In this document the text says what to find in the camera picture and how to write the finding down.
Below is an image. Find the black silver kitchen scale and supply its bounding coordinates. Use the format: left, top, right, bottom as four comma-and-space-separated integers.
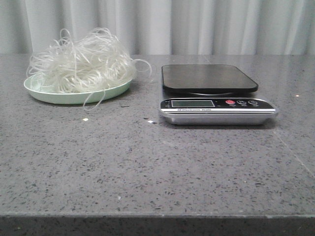
159, 64, 278, 125

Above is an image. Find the white pleated curtain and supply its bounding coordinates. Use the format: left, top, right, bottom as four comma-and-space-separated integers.
0, 0, 315, 55

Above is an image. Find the light green round plate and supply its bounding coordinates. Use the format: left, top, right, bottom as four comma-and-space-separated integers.
24, 76, 132, 105

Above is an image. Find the white translucent vermicelli bundle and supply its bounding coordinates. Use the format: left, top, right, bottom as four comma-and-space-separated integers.
26, 28, 152, 112

